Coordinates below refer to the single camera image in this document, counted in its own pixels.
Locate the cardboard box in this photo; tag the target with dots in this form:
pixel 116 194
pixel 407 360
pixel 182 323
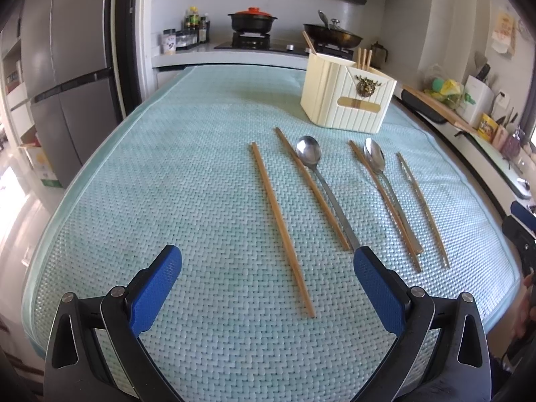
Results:
pixel 42 167

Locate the red pot lid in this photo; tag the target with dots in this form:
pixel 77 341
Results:
pixel 252 11

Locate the white spice jar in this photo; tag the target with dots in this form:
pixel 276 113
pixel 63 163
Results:
pixel 169 44

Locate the yellow-capped sauce bottle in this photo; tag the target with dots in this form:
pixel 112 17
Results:
pixel 191 25

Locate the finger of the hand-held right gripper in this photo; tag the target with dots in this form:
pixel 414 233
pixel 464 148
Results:
pixel 519 238
pixel 523 210

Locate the glass wok lid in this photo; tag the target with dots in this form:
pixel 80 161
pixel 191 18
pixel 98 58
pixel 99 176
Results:
pixel 339 29

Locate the white knife block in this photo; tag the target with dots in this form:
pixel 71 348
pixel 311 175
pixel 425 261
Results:
pixel 477 96

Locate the wooden cutting board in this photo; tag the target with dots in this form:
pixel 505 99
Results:
pixel 439 109

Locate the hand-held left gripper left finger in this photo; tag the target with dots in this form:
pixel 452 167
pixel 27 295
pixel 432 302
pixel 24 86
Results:
pixel 157 289

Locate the black gas stove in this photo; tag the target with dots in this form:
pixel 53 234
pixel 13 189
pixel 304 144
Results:
pixel 284 46

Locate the grey refrigerator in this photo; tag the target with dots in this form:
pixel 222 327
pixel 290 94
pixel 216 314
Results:
pixel 75 71

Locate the black tray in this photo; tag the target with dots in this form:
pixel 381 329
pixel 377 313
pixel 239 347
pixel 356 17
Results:
pixel 421 106

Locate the black clay pot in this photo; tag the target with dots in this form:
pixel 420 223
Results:
pixel 251 24

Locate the black door frame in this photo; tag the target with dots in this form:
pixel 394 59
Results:
pixel 123 50

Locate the person's right hand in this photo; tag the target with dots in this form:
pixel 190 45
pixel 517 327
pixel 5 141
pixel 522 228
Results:
pixel 528 310

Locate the wooden chopstick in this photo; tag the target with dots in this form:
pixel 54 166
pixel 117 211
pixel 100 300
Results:
pixel 310 184
pixel 308 44
pixel 364 59
pixel 369 60
pixel 422 209
pixel 282 230
pixel 359 58
pixel 391 217

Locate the white wall socket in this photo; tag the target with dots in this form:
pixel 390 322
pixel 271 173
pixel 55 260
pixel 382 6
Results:
pixel 502 101

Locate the dark sauce bottle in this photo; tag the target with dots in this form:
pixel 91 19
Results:
pixel 203 31

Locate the metal spoon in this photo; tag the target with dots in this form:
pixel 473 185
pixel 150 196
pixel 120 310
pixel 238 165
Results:
pixel 308 150
pixel 374 157

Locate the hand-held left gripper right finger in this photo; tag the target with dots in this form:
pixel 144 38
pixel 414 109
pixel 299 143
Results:
pixel 379 291

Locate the black wok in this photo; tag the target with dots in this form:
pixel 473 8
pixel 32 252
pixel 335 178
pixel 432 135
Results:
pixel 335 41

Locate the plastic bag with green items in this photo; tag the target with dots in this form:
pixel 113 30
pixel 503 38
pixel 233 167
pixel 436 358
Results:
pixel 446 88

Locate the cream utensil holder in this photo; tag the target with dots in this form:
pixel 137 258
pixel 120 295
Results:
pixel 335 100

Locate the teal woven mat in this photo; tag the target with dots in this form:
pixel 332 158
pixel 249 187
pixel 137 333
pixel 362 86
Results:
pixel 188 176

